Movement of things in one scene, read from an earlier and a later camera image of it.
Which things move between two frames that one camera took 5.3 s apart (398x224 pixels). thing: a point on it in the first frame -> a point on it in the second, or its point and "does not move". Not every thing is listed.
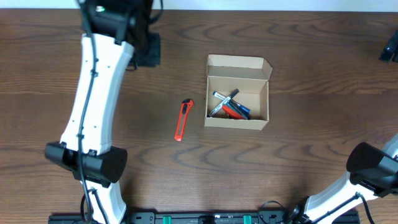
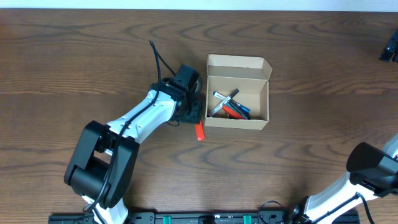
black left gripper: (149, 50) -> (195, 112)
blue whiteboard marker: (238, 104) does not move
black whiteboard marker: (234, 93) does not move
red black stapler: (232, 110) does not move
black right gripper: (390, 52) does not move
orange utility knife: (186, 107) -> (200, 130)
